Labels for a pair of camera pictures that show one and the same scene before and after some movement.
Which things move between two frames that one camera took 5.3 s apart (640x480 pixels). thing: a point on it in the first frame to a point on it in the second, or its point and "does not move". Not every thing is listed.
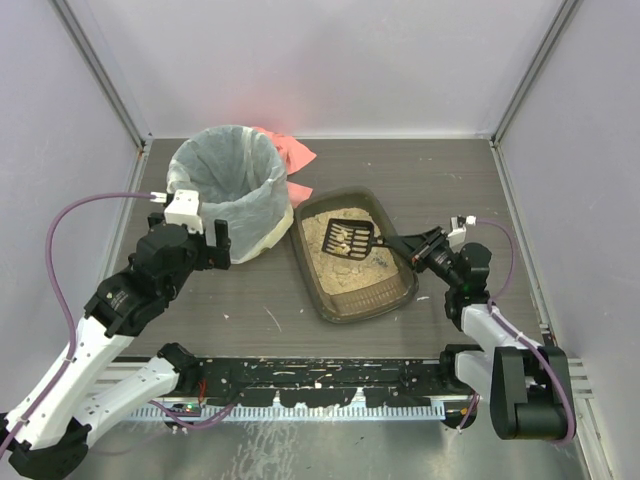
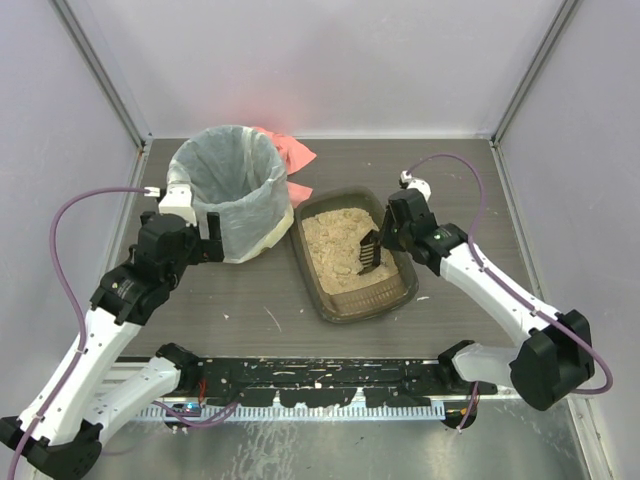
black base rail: (323, 381) does not move
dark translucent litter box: (343, 288) does not move
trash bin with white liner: (240, 175) does not move
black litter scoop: (354, 239) to (370, 251)
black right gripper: (426, 248) to (391, 232)
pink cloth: (296, 155) does not move
